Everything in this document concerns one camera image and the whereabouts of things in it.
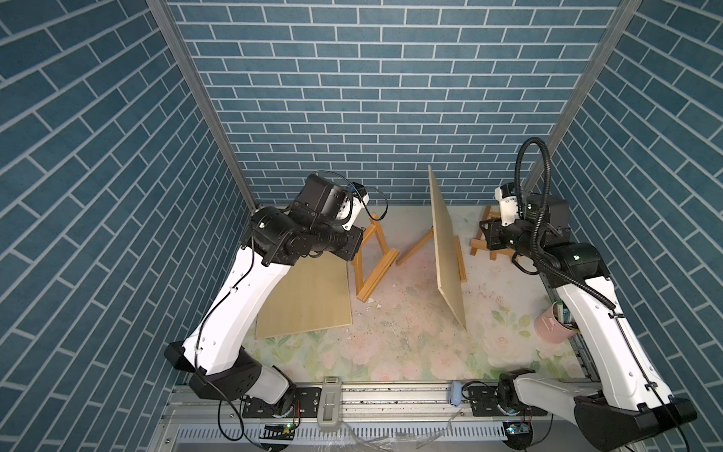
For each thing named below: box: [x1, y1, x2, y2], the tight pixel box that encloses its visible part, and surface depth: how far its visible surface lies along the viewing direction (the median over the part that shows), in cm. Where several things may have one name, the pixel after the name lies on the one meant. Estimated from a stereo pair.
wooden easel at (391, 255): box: [350, 212, 401, 303], surface depth 80 cm
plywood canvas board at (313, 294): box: [255, 250, 353, 339], surface depth 90 cm
